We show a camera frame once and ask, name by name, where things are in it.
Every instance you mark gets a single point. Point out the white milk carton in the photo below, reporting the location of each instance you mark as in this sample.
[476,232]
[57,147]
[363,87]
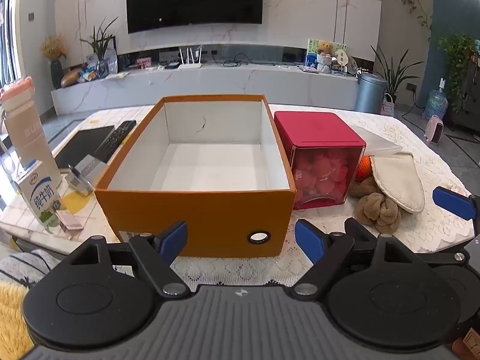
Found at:
[37,198]

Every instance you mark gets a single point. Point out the small pink box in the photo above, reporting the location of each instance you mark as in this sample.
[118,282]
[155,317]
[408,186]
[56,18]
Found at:
[69,222]

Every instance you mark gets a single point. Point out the grey trash can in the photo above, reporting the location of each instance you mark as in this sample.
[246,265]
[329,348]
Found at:
[369,93]

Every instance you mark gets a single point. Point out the yellow furry blanket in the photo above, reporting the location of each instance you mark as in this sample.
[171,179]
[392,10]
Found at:
[11,318]

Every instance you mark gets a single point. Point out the brown towel plush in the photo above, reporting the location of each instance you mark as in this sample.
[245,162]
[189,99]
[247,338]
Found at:
[375,210]

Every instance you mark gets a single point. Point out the blue water jug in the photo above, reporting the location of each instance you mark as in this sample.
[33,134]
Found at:
[435,103]

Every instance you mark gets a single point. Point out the pink heater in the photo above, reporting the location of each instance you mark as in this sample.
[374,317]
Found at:
[435,129]

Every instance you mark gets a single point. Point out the dark cabinet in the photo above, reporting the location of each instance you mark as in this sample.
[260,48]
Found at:
[468,97]

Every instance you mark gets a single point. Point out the black flat pad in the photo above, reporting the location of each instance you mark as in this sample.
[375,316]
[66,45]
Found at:
[80,146]

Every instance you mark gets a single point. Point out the green picture card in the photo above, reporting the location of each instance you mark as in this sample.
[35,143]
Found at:
[311,48]

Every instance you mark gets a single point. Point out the pink water bottle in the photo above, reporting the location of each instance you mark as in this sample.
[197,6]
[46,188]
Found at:
[30,131]

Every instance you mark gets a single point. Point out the marble tv cabinet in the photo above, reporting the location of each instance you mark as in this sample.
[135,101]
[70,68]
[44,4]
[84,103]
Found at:
[225,82]

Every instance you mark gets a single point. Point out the red lidded container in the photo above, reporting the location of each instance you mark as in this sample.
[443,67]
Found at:
[318,131]

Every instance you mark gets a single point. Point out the round paper fan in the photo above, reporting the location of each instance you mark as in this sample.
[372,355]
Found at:
[341,58]

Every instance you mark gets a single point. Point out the orange cardboard box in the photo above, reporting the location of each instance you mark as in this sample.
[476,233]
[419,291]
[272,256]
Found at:
[187,217]

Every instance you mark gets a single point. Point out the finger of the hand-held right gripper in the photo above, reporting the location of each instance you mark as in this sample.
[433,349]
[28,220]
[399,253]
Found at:
[453,201]

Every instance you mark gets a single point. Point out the pile of snack bags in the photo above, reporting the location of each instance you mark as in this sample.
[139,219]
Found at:
[92,69]

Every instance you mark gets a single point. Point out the window with dark frame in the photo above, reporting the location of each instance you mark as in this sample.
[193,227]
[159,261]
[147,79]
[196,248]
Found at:
[6,26]

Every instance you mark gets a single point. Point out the silver metal holder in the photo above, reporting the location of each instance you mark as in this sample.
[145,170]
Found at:
[88,174]

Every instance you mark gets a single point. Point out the white router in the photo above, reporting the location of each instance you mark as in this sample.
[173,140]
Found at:
[189,65]

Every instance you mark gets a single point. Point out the vase of yellow dried flowers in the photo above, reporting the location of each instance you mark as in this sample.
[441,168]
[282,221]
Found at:
[56,71]

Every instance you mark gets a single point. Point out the black remote control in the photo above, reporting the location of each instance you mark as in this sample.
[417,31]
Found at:
[116,138]

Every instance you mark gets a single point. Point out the pink photo card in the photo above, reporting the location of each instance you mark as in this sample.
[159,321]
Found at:
[144,62]

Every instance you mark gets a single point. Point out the orange fruit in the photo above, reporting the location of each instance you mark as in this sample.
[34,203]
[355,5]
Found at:
[363,168]

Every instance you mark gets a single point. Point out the grey striped cushion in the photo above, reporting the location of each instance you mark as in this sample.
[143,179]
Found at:
[22,268]

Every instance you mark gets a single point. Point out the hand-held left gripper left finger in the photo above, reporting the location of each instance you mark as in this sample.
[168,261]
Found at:
[174,238]

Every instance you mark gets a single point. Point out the long-leaf floor plant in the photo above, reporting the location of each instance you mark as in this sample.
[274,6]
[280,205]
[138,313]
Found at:
[393,77]

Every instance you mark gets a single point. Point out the woven basket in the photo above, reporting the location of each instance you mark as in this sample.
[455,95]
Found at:
[388,108]

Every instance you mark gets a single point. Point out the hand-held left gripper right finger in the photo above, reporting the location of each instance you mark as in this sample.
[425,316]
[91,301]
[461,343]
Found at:
[309,238]

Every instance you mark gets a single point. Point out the white lace tablecloth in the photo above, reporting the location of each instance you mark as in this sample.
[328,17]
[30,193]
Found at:
[423,232]

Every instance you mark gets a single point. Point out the bread loaf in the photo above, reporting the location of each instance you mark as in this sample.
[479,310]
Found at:
[71,77]

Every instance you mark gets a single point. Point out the green plant in glass vase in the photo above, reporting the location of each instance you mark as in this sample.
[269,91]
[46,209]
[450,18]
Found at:
[100,48]

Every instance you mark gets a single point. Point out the leafy plant on cabinet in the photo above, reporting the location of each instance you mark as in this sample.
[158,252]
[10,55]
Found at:
[459,60]

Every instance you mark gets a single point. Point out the teddy bear in pot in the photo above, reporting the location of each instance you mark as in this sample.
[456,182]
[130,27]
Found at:
[324,54]

